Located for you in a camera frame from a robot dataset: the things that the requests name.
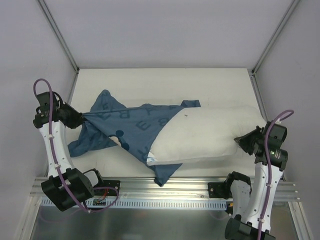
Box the white pillow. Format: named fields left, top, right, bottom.
left=146, top=106, right=266, bottom=166

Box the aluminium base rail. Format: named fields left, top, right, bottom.
left=29, top=176, right=300, bottom=201

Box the left aluminium frame post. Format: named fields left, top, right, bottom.
left=36, top=0, right=80, bottom=74

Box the aluminium frame post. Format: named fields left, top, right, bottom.
left=251, top=0, right=301, bottom=76
left=36, top=0, right=80, bottom=74

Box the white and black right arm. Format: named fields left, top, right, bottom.
left=224, top=121, right=288, bottom=240

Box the right aluminium frame post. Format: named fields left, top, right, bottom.
left=251, top=0, right=301, bottom=76

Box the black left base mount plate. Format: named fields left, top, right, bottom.
left=94, top=179, right=121, bottom=197

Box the white slotted cable duct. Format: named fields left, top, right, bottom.
left=39, top=198, right=228, bottom=210

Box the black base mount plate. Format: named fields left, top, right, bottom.
left=207, top=182, right=232, bottom=200
left=94, top=179, right=121, bottom=197

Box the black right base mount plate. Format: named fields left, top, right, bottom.
left=207, top=182, right=232, bottom=200

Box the blue cartoon print pillowcase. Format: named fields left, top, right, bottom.
left=67, top=89, right=203, bottom=187

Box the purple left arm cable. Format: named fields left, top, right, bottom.
left=33, top=78, right=120, bottom=214

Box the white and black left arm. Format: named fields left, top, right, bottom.
left=33, top=91, right=105, bottom=212

